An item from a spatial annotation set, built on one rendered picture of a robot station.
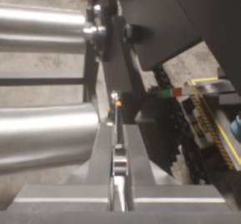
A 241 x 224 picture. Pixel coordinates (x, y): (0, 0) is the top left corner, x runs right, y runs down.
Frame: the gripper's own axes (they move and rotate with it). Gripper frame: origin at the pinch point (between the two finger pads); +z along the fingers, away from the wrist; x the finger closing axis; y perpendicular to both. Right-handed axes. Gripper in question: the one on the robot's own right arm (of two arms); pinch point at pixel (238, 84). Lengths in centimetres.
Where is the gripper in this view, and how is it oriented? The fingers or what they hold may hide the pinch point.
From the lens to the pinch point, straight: 23.2
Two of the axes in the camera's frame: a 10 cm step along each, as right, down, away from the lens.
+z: -8.6, 0.4, -5.1
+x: -0.6, -10.0, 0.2
